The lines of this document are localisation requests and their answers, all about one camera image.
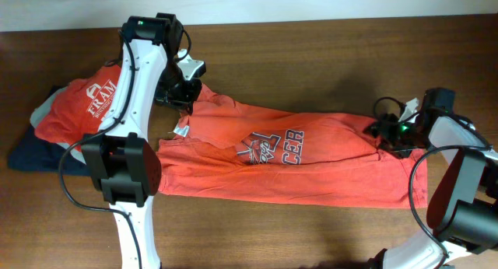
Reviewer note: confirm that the orange soccer t-shirt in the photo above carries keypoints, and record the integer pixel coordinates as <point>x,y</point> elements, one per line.
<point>230,150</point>

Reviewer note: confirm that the folded orange FRAM shirt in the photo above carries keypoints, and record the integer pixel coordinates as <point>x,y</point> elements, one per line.
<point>80,108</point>

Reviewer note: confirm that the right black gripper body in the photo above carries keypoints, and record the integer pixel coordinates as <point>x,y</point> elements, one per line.
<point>400,139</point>

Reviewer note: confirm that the folded grey shirt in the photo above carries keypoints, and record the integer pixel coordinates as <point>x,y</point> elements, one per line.
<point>43,113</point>

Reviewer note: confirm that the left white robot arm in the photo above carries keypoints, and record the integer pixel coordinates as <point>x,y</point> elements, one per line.
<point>123,166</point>

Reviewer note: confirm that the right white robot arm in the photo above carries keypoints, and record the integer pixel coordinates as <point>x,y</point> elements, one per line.
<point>461,218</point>

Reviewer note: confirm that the folded navy shirt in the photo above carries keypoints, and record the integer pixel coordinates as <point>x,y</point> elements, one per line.
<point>32,154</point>

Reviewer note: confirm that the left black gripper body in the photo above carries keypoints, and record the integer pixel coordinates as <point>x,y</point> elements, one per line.
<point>176,90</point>

